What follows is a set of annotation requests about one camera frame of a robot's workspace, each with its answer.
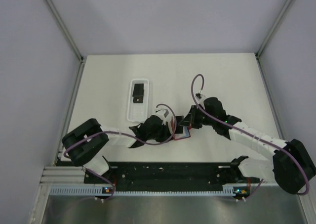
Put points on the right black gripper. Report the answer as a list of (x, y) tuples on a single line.
[(190, 119)]

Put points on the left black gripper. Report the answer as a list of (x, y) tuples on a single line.
[(166, 132)]

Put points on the red leather card holder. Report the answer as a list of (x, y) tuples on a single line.
[(179, 133)]

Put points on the black VIP credit card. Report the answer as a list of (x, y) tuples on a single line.
[(178, 119)]

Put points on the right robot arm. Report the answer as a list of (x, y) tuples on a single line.
[(286, 162)]

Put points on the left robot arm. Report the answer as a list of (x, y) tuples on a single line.
[(85, 145)]

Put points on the black card in tray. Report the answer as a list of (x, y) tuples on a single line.
[(138, 90), (138, 99)]

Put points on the white plastic tray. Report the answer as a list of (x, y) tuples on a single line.
[(138, 112)]

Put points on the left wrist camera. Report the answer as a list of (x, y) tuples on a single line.
[(163, 114)]

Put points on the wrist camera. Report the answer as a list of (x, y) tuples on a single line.
[(200, 98), (163, 114)]

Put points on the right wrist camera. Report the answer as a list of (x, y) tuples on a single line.
[(200, 98)]

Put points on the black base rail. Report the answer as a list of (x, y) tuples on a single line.
[(171, 176)]

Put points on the white cable duct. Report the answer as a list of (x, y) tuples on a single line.
[(100, 190)]

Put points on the left aluminium frame post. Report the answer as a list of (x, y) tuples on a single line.
[(63, 29)]

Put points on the aluminium frame post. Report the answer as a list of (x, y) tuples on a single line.
[(63, 29), (274, 28)]

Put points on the right aluminium frame post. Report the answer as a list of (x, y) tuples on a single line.
[(274, 28)]

